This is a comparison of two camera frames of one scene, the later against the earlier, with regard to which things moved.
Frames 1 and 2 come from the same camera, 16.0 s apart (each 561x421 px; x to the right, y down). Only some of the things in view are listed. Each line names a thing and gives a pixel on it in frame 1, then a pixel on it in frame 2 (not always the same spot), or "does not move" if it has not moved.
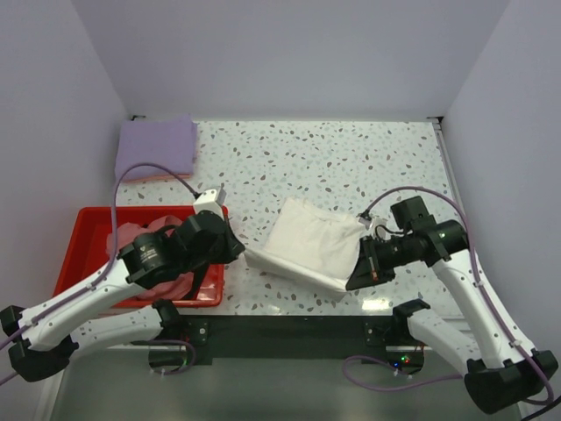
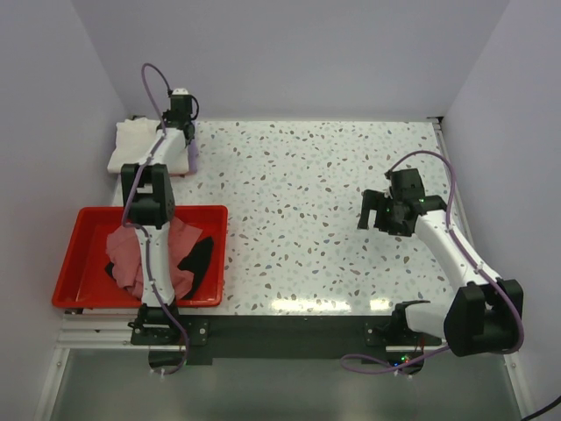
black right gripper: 369,269 -> 376,200
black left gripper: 233,246 -> 167,116
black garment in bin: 200,269 does not move
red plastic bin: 90,245 does not move
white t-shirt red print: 312,245 -> 131,136
